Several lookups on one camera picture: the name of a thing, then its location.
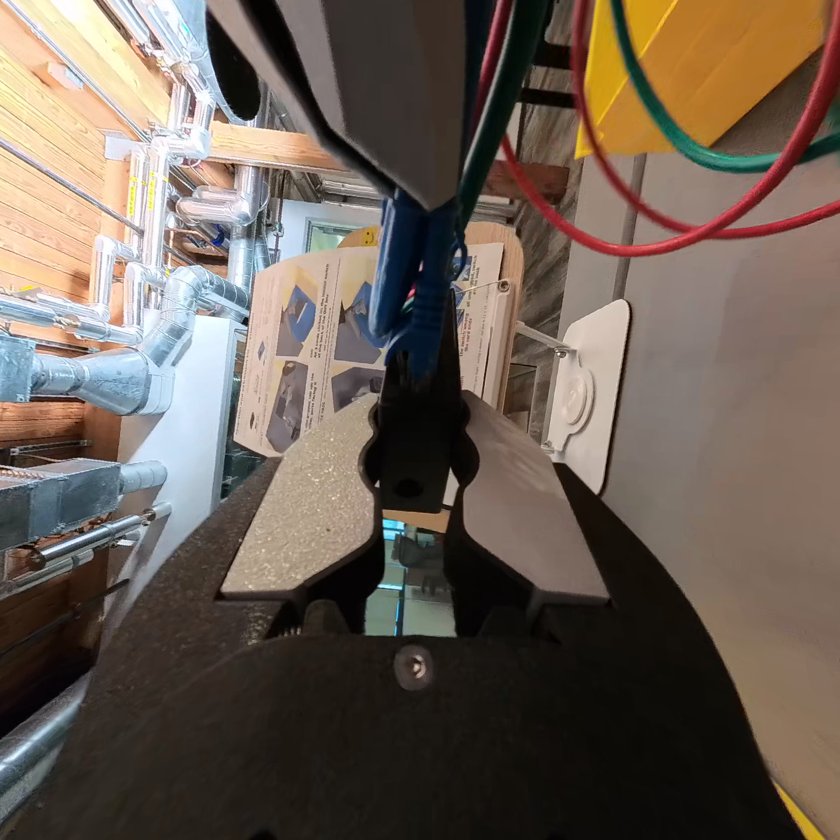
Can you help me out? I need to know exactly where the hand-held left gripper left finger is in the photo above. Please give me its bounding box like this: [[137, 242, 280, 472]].
[[220, 392, 385, 637]]

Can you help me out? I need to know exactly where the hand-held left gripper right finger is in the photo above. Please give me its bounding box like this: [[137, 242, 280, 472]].
[[445, 390, 611, 636]]

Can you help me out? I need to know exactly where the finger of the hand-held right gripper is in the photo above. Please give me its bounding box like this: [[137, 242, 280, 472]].
[[271, 0, 399, 193], [327, 0, 475, 212]]

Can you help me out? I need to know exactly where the green ethernet cable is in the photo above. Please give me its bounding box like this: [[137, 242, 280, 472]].
[[403, 0, 840, 316]]

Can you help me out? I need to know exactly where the black network switch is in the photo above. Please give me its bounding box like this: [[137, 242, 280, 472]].
[[377, 289, 463, 515]]

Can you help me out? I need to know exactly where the blue ethernet cable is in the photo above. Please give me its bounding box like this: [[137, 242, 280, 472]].
[[367, 0, 490, 388]]

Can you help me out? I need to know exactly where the red ethernet cable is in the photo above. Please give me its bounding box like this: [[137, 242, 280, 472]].
[[407, 0, 840, 309]]

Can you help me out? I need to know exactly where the white sign stand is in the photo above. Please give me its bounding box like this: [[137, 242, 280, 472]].
[[486, 298, 632, 496]]

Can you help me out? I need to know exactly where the wooden board with instruction sheet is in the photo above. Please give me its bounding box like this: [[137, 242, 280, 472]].
[[233, 222, 526, 534]]

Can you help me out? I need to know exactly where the shiny insulated pipe cluster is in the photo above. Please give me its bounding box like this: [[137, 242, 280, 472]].
[[0, 0, 271, 345]]

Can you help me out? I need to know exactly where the grey metal pipe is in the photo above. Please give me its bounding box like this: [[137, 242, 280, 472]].
[[23, 502, 173, 572]]

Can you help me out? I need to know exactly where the black round pedestal base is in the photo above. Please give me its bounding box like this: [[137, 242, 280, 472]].
[[205, 0, 265, 123]]

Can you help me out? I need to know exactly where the brown wooden rail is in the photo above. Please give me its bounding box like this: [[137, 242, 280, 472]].
[[209, 120, 571, 206]]

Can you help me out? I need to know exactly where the silver spiral duct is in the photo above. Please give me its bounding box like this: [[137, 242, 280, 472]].
[[225, 164, 271, 312], [0, 689, 89, 802]]

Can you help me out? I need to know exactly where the silver elbow duct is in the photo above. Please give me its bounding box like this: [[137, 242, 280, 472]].
[[29, 266, 250, 417]]

